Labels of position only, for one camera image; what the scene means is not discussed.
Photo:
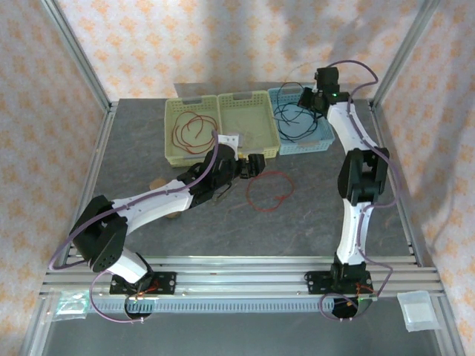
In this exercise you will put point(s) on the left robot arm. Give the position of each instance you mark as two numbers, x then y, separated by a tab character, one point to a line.
156	204

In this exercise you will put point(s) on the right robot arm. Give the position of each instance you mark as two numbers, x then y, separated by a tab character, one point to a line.
349	130

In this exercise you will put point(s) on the small dark thin rod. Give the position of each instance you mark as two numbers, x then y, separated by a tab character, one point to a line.
219	198

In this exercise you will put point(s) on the blue plastic basket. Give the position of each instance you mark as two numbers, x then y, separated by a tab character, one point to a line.
323	144

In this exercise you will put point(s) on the yellow plastic basket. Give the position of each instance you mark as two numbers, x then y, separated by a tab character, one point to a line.
245	111

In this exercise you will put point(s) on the brown wooden block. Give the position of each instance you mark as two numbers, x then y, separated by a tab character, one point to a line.
159	183

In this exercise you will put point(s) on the green plastic basket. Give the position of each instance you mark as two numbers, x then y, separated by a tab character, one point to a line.
182	104

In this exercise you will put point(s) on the clear bag with green parts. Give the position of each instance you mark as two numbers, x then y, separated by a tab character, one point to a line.
70	306

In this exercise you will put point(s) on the clear bag with white pad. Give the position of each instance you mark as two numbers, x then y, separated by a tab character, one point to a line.
419	311

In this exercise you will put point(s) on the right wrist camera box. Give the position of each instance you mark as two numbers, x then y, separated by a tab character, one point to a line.
315	89

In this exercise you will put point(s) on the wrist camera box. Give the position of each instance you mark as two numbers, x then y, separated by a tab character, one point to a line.
228	140
315	89

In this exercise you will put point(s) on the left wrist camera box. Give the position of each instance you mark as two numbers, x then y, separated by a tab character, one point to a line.
228	140

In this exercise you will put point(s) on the aluminium frame post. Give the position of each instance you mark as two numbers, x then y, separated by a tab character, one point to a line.
404	48
75	48

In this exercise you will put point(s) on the aluminium mounting rail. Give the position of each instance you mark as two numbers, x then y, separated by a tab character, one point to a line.
241	278

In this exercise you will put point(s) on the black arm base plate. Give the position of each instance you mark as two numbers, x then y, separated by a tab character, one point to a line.
167	283
315	283

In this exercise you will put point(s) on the aluminium frame leg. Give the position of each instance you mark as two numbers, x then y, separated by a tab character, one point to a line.
451	330
35	330

